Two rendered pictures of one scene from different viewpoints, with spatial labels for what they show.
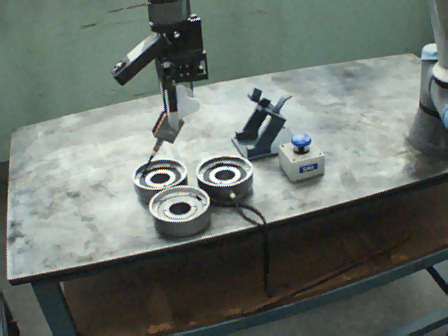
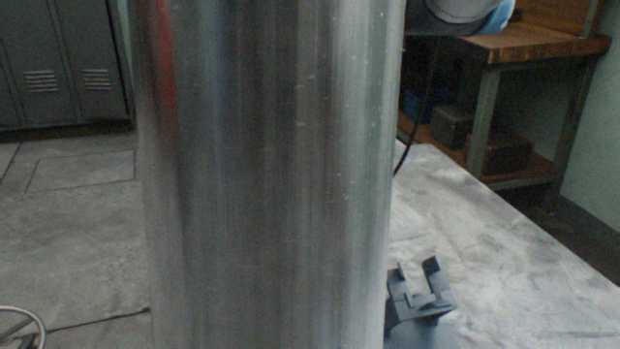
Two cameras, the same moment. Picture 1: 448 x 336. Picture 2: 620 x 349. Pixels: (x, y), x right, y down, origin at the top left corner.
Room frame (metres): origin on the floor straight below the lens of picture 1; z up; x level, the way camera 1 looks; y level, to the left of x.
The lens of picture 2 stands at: (0.91, -0.57, 1.30)
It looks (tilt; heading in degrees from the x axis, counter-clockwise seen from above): 28 degrees down; 88
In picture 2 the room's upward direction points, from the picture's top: straight up
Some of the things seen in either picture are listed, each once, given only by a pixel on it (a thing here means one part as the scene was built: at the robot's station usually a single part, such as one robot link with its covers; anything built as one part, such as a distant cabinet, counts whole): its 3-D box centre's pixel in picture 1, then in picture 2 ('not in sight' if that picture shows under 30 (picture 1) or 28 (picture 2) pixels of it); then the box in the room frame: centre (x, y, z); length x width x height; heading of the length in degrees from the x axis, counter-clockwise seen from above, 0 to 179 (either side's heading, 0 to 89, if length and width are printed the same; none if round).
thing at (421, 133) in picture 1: (441, 121); not in sight; (1.04, -0.49, 0.85); 0.15 x 0.15 x 0.10
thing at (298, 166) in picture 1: (304, 158); not in sight; (0.97, -0.16, 0.82); 0.08 x 0.07 x 0.05; 104
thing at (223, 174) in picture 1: (225, 179); not in sight; (0.92, 0.00, 0.82); 0.10 x 0.10 x 0.04
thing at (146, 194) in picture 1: (160, 182); not in sight; (0.93, 0.12, 0.82); 0.10 x 0.10 x 0.04
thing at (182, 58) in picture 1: (177, 50); not in sight; (0.97, 0.06, 1.07); 0.09 x 0.08 x 0.12; 105
